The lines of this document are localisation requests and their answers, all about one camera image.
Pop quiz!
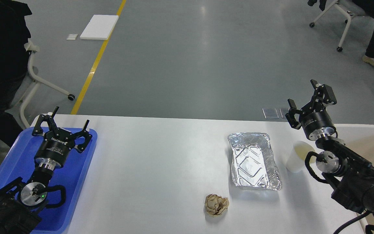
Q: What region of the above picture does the crumpled brown paper ball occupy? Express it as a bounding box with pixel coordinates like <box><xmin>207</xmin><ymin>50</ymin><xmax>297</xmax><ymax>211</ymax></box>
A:
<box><xmin>204</xmin><ymin>194</ymin><xmax>230</xmax><ymax>217</ymax></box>

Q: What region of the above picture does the white chair left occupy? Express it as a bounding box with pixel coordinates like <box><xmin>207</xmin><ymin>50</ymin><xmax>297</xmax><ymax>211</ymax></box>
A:
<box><xmin>9</xmin><ymin>39</ymin><xmax>75</xmax><ymax>128</ymax></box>

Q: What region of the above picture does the left clear floor plate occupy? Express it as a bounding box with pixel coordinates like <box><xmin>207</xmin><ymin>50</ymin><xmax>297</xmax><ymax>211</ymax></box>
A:
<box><xmin>262</xmin><ymin>108</ymin><xmax>279</xmax><ymax>119</ymax></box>

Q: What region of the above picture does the blue plastic tray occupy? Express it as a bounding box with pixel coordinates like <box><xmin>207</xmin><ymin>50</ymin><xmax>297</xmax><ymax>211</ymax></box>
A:
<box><xmin>0</xmin><ymin>127</ymin><xmax>98</xmax><ymax>234</ymax></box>

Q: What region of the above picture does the aluminium foil tray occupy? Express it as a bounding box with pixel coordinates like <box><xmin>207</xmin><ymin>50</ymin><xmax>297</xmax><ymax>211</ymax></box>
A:
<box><xmin>227</xmin><ymin>132</ymin><xmax>282</xmax><ymax>191</ymax></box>

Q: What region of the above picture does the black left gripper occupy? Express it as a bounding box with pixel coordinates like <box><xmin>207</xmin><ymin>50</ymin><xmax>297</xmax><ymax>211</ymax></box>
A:
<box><xmin>32</xmin><ymin>106</ymin><xmax>93</xmax><ymax>169</ymax></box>

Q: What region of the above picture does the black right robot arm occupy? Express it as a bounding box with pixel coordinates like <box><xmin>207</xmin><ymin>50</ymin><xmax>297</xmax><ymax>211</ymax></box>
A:
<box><xmin>285</xmin><ymin>79</ymin><xmax>374</xmax><ymax>234</ymax></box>

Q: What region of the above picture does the white foam board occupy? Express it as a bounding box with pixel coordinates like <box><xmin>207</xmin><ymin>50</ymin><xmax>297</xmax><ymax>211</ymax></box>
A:
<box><xmin>80</xmin><ymin>15</ymin><xmax>119</xmax><ymax>40</ymax></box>

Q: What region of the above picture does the white chair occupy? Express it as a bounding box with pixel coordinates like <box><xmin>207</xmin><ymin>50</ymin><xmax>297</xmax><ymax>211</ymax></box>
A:
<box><xmin>9</xmin><ymin>39</ymin><xmax>75</xmax><ymax>128</ymax></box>
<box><xmin>307</xmin><ymin>0</ymin><xmax>370</xmax><ymax>52</ymax></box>

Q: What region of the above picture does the clear floor plate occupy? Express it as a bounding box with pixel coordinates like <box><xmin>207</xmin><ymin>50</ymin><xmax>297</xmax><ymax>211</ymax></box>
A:
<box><xmin>279</xmin><ymin>108</ymin><xmax>289</xmax><ymax>119</ymax></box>
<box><xmin>262</xmin><ymin>108</ymin><xmax>279</xmax><ymax>119</ymax></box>

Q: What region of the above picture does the white paper cup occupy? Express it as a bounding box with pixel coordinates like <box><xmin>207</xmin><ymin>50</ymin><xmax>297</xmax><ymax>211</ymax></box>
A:
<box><xmin>286</xmin><ymin>141</ymin><xmax>316</xmax><ymax>173</ymax></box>

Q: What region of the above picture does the white chair right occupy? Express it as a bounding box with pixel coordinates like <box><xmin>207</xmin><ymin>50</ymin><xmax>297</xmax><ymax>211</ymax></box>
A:
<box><xmin>307</xmin><ymin>0</ymin><xmax>370</xmax><ymax>52</ymax></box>

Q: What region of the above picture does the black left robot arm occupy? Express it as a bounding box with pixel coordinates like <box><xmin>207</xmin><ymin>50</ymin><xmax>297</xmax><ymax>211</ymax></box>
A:
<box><xmin>0</xmin><ymin>109</ymin><xmax>97</xmax><ymax>234</ymax></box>

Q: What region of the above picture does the person in black left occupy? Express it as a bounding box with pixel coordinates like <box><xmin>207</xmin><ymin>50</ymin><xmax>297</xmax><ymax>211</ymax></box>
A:
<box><xmin>0</xmin><ymin>0</ymin><xmax>32</xmax><ymax>146</ymax></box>

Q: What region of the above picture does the small white floor tile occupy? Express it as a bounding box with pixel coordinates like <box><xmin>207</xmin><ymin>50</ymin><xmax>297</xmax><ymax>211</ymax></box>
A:
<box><xmin>66</xmin><ymin>34</ymin><xmax>79</xmax><ymax>40</ymax></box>

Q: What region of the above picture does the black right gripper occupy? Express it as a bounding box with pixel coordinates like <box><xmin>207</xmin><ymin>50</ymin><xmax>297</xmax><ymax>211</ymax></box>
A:
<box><xmin>285</xmin><ymin>79</ymin><xmax>337</xmax><ymax>141</ymax></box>

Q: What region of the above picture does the right clear floor plate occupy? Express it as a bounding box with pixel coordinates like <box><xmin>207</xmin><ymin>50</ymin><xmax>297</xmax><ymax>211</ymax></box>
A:
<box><xmin>279</xmin><ymin>108</ymin><xmax>289</xmax><ymax>119</ymax></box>

